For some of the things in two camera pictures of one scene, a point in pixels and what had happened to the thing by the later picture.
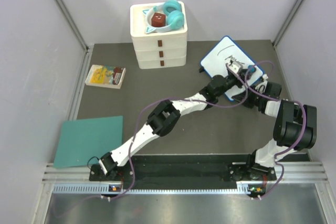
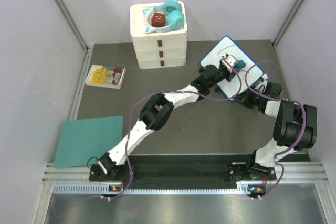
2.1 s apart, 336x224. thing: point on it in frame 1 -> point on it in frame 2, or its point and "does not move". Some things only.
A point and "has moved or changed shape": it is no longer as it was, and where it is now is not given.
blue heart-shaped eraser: x=252 y=68 has moved or changed shape
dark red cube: x=158 y=20 does not move
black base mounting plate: x=195 y=168 does not move
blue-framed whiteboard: x=228 y=51 does not move
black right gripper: x=250 y=92 does not move
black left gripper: x=242 y=75 -> x=230 y=75
